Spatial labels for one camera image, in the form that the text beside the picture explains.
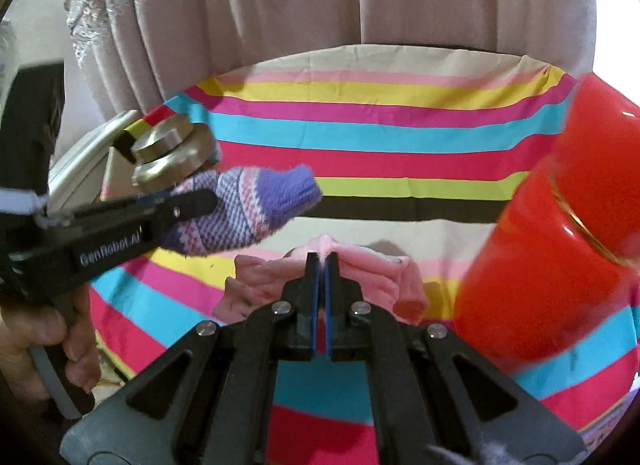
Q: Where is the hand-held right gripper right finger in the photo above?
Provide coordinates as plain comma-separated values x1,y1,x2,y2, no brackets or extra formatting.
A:
324,251,586,465

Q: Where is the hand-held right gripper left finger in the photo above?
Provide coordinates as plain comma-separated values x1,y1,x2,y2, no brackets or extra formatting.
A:
60,251,323,465

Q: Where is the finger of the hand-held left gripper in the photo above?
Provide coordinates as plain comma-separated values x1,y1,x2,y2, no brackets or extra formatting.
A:
60,251,323,465
135,188,219,229

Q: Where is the person's left hand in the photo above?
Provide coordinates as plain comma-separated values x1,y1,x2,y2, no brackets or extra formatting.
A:
0,290,103,398

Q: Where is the pink cloth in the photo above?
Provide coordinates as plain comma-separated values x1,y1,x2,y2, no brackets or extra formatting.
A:
212,234,431,326

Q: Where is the rainbow striped cloth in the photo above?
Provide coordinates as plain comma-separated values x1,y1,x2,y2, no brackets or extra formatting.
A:
90,45,640,465

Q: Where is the glass jar with gold lid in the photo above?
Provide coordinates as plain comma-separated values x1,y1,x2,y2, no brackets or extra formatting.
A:
131,115,221,193

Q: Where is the red lidded jar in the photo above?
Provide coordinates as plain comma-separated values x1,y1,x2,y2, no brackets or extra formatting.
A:
452,74,640,376

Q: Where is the beige curtain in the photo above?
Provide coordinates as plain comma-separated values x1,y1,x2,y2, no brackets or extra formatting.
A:
60,0,601,116

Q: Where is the purple knit sock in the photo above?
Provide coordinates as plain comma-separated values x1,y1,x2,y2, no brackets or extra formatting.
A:
160,165,323,258

